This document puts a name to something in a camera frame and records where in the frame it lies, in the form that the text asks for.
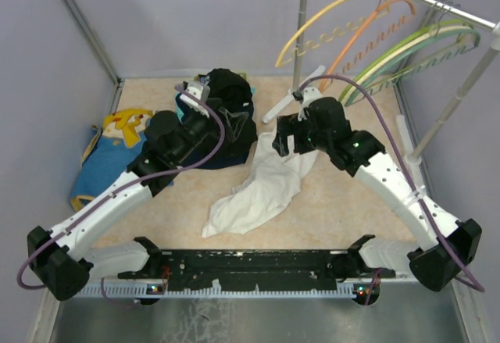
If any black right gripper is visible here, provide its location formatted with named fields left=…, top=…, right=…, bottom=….
left=272, top=112, right=331, bottom=157

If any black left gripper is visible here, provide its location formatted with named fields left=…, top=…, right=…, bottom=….
left=172, top=98, right=248, bottom=164

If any black t-shirt white trim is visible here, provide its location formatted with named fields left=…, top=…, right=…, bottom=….
left=195, top=67, right=259, bottom=160

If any dark navy t-shirt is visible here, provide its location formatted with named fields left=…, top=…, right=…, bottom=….
left=181, top=103, right=257, bottom=170

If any teal t-shirt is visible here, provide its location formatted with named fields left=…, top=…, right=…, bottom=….
left=176, top=109, right=184, bottom=121

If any off-white t-shirt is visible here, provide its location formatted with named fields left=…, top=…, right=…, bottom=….
left=202, top=131, right=319, bottom=238

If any cream hanger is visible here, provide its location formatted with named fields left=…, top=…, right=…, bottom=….
left=341, top=1, right=476, bottom=104

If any orange hanger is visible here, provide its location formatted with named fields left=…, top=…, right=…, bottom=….
left=325, top=0, right=417, bottom=74

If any yellow hanger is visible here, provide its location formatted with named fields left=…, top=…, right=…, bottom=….
left=269, top=0, right=388, bottom=73

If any mint green hanger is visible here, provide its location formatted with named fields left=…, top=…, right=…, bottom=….
left=355, top=20, right=481, bottom=95

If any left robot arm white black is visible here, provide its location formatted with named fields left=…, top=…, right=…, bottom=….
left=21, top=98, right=250, bottom=301

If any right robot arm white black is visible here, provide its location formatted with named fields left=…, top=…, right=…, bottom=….
left=272, top=97, right=482, bottom=291

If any blue Pikachu t-shirt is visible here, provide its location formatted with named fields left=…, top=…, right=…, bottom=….
left=70, top=108, right=155, bottom=212

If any metal clothes rack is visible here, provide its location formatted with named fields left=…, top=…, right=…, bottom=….
left=262, top=0, right=499, bottom=164

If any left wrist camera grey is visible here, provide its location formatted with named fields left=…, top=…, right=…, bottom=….
left=176, top=80, right=210, bottom=117

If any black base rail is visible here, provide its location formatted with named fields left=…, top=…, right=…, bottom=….
left=118, top=249, right=395, bottom=295

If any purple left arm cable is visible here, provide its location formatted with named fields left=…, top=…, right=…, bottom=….
left=16, top=83, right=227, bottom=309

